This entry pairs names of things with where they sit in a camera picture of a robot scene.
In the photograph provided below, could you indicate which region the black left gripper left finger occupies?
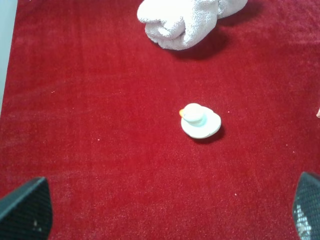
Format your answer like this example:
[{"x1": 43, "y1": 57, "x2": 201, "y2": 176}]
[{"x1": 0, "y1": 176, "x2": 53, "y2": 240}]

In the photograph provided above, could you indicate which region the red velvet table cloth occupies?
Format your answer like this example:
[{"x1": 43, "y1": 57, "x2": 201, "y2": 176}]
[{"x1": 0, "y1": 0, "x2": 320, "y2": 240}]

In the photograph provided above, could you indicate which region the rolled white towel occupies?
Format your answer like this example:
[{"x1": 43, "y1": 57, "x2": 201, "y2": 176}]
[{"x1": 137, "y1": 0, "x2": 247, "y2": 51}]

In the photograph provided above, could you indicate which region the pale wooden block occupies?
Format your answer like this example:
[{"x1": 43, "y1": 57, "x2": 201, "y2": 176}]
[{"x1": 316, "y1": 108, "x2": 320, "y2": 118}]

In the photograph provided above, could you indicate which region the white rubber duck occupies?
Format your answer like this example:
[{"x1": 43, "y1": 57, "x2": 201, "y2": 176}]
[{"x1": 179, "y1": 103, "x2": 222, "y2": 139}]

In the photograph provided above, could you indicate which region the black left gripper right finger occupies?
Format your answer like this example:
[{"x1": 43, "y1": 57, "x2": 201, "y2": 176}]
[{"x1": 292, "y1": 172, "x2": 320, "y2": 240}]

